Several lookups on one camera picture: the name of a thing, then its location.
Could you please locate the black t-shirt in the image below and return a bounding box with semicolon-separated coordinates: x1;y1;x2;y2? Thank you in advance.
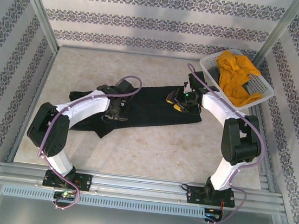
63;71;207;151

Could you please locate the yellow t-shirt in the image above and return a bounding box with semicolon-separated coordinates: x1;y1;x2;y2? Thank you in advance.
211;49;269;109

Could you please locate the white plastic basket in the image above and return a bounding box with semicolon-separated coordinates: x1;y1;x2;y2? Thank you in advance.
195;44;280;114

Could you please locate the thin aluminium edge bar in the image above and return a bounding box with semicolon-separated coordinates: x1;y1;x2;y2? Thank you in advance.
5;47;58;167

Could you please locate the small controller board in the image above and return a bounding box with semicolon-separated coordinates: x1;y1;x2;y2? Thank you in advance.
53;189;77;201
204;208;223;223

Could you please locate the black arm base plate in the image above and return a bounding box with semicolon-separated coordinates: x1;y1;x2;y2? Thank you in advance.
42;169;93;193
185;183;238;210

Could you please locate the long aluminium mounting rail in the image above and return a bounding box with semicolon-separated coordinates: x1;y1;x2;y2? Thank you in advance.
0;158;285;216

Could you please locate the purple cable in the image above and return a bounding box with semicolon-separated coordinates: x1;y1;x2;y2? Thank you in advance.
168;63;275;224
30;66;144;219

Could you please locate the slotted grey cable duct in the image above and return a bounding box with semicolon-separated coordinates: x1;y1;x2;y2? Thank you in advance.
1;183;222;222

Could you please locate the aluminium frame post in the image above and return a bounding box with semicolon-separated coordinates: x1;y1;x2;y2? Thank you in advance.
9;0;66;54
252;0;299;72

